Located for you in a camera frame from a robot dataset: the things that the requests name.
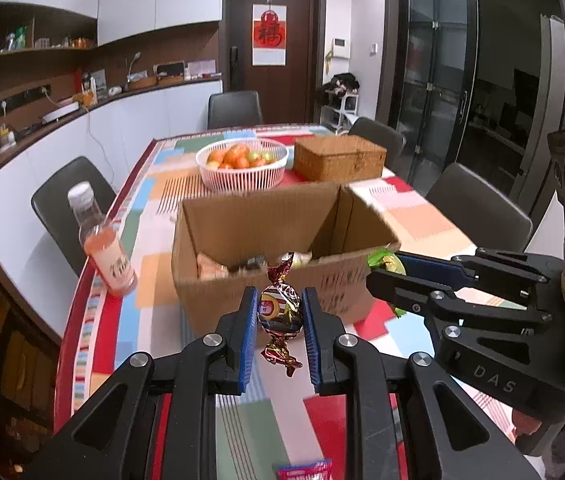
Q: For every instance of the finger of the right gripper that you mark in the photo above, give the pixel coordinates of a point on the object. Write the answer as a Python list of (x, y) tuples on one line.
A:
[(412, 294), (442, 267)]

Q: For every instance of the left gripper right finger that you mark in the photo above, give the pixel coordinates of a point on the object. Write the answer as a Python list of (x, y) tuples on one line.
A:
[(404, 416)]

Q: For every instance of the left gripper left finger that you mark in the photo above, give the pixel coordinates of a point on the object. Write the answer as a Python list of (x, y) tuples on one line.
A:
[(155, 418)]

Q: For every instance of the light green candy packet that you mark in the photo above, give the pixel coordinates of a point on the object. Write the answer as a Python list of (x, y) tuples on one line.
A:
[(385, 259)]

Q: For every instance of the red foil candy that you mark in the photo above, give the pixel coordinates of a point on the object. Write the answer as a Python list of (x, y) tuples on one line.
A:
[(280, 316)]

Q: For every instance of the beige snack packet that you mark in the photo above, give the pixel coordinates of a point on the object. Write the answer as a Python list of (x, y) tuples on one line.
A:
[(209, 269)]

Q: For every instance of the white candy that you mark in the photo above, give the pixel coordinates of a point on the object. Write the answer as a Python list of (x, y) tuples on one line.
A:
[(301, 258)]

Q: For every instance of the black cookie packet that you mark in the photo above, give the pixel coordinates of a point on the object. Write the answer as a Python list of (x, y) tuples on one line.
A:
[(252, 264)]

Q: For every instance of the right hand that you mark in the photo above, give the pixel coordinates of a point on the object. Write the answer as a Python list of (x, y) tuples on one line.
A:
[(524, 424)]

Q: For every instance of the grey chair right near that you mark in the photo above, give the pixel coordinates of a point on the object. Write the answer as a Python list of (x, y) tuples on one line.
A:
[(483, 213)]

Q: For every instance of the brown cardboard box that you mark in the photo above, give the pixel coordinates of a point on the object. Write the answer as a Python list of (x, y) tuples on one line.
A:
[(327, 219)]

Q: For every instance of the grey chair right far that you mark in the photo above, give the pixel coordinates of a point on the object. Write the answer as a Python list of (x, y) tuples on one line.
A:
[(380, 134)]

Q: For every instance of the woven wicker basket box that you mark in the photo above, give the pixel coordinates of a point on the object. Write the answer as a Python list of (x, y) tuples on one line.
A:
[(340, 159)]

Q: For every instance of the pink drink bottle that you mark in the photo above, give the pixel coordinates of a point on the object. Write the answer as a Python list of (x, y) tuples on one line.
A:
[(100, 241)]

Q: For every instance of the white shoe rack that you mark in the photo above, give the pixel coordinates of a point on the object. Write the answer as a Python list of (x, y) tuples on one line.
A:
[(339, 112)]

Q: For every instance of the white fruit basket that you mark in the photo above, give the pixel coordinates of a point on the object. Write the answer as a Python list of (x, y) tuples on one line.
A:
[(244, 180)]

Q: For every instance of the oranges in basket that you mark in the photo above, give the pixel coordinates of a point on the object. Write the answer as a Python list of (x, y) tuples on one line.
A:
[(239, 156)]

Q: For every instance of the glass door cabinet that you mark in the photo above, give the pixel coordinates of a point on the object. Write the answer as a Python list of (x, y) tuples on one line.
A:
[(435, 68)]

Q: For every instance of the white intercom panel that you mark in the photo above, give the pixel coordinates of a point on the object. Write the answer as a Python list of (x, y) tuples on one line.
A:
[(341, 48)]

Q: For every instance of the grey chair far end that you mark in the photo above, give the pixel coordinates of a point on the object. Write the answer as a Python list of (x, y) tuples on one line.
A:
[(234, 109)]

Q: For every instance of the dark brown door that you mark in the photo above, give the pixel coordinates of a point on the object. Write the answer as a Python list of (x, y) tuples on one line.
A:
[(287, 93)]

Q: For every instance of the red fu poster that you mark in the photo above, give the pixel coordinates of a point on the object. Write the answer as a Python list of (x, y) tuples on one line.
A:
[(269, 35)]

